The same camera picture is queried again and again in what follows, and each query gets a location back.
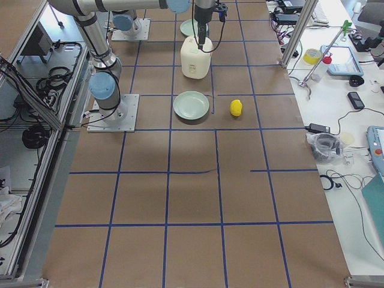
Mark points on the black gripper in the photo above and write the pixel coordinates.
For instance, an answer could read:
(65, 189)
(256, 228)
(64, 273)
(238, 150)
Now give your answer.
(201, 18)

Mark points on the white rice cooker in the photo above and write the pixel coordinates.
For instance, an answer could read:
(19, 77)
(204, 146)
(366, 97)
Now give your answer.
(194, 62)

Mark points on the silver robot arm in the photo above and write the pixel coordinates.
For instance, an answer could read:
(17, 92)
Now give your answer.
(84, 14)
(126, 21)

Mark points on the far green plate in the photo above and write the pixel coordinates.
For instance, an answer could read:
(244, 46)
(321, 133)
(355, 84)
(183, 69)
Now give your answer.
(189, 27)

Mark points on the green plate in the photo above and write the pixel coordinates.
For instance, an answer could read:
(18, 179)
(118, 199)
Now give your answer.
(191, 105)
(189, 27)

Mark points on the near green plate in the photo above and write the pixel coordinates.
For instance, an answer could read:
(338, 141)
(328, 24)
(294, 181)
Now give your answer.
(191, 105)

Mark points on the yellow toy potato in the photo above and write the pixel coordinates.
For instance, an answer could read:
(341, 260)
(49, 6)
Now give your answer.
(236, 108)

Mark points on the yellow tape roll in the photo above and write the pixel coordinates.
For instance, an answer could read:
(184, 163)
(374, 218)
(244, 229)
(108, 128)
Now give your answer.
(312, 56)

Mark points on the silver reacher grabber tool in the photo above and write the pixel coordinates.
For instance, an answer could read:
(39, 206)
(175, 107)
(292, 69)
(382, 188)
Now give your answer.
(346, 27)

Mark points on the white keyboard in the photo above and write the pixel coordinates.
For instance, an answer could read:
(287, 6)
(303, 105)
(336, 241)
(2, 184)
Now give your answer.
(318, 17)

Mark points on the blue teach pendant tablet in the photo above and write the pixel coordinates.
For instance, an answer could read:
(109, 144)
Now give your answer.
(344, 62)

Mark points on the black power adapter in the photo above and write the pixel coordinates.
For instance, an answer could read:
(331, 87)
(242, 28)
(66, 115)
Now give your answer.
(317, 128)

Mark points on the grey control box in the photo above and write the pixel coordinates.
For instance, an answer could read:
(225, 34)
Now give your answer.
(39, 44)

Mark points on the bagged black tape roll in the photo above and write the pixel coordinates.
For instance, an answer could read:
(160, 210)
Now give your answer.
(325, 147)

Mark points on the black phone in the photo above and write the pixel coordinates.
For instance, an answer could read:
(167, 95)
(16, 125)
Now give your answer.
(355, 100)

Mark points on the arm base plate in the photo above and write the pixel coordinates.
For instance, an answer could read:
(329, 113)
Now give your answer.
(141, 36)
(123, 119)

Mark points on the aluminium frame post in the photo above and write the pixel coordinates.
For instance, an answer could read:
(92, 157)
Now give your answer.
(301, 25)

